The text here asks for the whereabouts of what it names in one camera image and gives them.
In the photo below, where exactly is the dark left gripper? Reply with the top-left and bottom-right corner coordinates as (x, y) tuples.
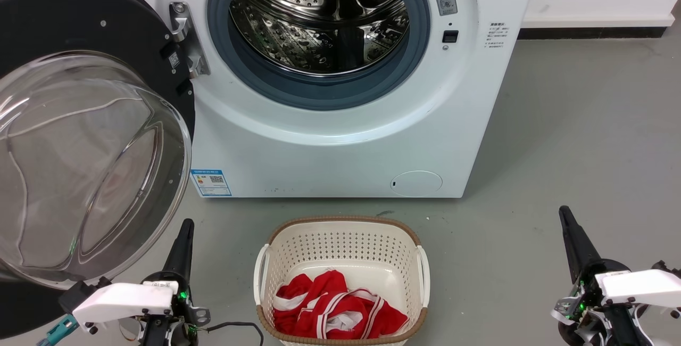
(136, 219), (212, 346)

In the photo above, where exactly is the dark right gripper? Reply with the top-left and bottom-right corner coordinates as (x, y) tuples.
(551, 206), (658, 346)

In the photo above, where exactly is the black round glass washer door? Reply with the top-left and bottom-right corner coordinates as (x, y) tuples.
(0, 0), (196, 336)

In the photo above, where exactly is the white front-load washing machine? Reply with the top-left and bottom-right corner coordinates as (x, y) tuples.
(80, 0), (542, 199)

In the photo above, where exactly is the silver metal door hinge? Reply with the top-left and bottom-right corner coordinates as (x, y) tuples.
(169, 1), (211, 79)

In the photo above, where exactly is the blue energy label sticker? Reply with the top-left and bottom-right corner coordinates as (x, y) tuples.
(190, 169), (233, 197)

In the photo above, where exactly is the red white striped garment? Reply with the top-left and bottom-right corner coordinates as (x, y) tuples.
(272, 269), (410, 340)

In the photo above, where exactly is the white laundry basket brown rim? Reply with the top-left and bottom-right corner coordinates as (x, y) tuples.
(253, 216), (430, 346)

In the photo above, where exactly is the round white filter cover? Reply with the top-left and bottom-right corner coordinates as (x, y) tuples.
(390, 170), (444, 197)

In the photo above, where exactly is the small printed text label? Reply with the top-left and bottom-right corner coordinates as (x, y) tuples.
(484, 21), (511, 50)

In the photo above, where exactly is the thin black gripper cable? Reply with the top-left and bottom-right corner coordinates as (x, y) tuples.
(205, 322), (264, 346)

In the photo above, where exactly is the teal cable connector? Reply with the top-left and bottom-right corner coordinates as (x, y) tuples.
(37, 315), (79, 346)

